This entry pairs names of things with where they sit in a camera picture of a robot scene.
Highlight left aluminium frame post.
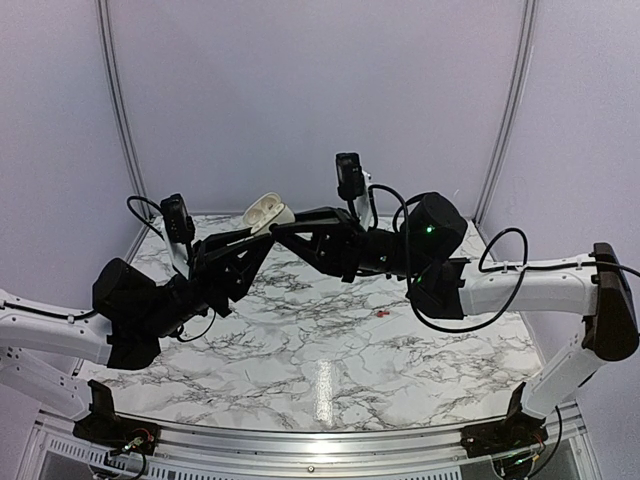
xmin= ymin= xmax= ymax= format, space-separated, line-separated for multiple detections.
xmin=94 ymin=0 xmax=147 ymax=197

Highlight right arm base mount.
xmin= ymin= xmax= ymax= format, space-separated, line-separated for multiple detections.
xmin=460 ymin=382 xmax=548 ymax=458

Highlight right aluminium frame post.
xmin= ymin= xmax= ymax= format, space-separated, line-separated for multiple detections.
xmin=472 ymin=0 xmax=539 ymax=226

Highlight aluminium frame post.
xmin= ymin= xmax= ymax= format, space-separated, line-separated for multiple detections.
xmin=472 ymin=0 xmax=539 ymax=226
xmin=94 ymin=0 xmax=147 ymax=197

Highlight white earbuds charging case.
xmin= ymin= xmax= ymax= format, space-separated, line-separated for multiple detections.
xmin=242 ymin=192 xmax=295 ymax=236

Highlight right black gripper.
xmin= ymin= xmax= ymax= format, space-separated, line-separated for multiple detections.
xmin=271 ymin=206 xmax=428 ymax=284

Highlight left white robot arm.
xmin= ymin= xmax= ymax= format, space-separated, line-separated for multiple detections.
xmin=1 ymin=229 xmax=274 ymax=445

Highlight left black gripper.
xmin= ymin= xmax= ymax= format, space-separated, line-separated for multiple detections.
xmin=140 ymin=226 xmax=275 ymax=340

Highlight aluminium front rail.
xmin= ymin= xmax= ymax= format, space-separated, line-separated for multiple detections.
xmin=17 ymin=405 xmax=601 ymax=479

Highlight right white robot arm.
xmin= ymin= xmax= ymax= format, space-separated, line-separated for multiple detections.
xmin=270 ymin=192 xmax=639 ymax=448

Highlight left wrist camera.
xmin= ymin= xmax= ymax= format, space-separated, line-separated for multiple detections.
xmin=160 ymin=193 xmax=195 ymax=278

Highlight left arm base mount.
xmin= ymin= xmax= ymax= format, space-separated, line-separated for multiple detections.
xmin=73 ymin=380 xmax=161 ymax=455

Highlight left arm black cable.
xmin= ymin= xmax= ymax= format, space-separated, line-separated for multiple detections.
xmin=126 ymin=194 xmax=219 ymax=342

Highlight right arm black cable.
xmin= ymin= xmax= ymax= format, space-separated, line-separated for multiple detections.
xmin=369 ymin=184 xmax=640 ymax=334

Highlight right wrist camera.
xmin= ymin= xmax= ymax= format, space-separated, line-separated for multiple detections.
xmin=335 ymin=152 xmax=378 ymax=230

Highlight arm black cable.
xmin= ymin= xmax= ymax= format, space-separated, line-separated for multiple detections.
xmin=369 ymin=184 xmax=640 ymax=334
xmin=126 ymin=194 xmax=219 ymax=342

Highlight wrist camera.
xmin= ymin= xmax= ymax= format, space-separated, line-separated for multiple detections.
xmin=335 ymin=152 xmax=378 ymax=230
xmin=160 ymin=193 xmax=195 ymax=278

